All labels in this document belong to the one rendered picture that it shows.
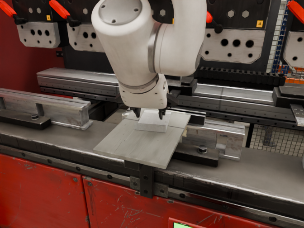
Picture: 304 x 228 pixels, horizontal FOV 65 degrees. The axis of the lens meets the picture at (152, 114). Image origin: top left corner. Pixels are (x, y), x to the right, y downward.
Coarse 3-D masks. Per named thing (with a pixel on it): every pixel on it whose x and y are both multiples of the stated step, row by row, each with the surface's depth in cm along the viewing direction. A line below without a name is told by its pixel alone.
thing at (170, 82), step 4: (168, 76) 70; (172, 76) 70; (176, 76) 70; (180, 76) 69; (168, 80) 72; (172, 80) 71; (176, 80) 70; (180, 80) 70; (168, 84) 72; (172, 84) 72; (176, 84) 72; (180, 84) 71
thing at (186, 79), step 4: (184, 76) 96; (184, 80) 92; (188, 80) 92; (192, 80) 93; (196, 80) 96; (184, 84) 90; (188, 84) 89; (192, 84) 91; (196, 84) 97; (168, 88) 92; (172, 88) 91; (176, 88) 91; (180, 88) 90; (184, 88) 90; (188, 88) 89; (192, 88) 89; (172, 92) 88; (176, 92) 88; (180, 92) 90; (184, 92) 90; (188, 92) 90; (192, 92) 90; (176, 96) 85
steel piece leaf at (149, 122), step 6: (144, 114) 72; (150, 114) 72; (156, 114) 72; (144, 120) 68; (150, 120) 68; (156, 120) 68; (162, 120) 68; (168, 120) 68; (138, 126) 63; (144, 126) 63; (150, 126) 62; (156, 126) 62; (162, 126) 62; (162, 132) 62
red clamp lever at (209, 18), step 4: (208, 12) 54; (208, 16) 54; (208, 20) 54; (212, 20) 54; (212, 24) 54; (216, 24) 54; (220, 24) 55; (216, 28) 54; (220, 28) 53; (216, 32) 54; (220, 32) 54
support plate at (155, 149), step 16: (128, 128) 64; (176, 128) 64; (112, 144) 57; (128, 144) 57; (144, 144) 57; (160, 144) 57; (176, 144) 58; (128, 160) 53; (144, 160) 52; (160, 160) 52
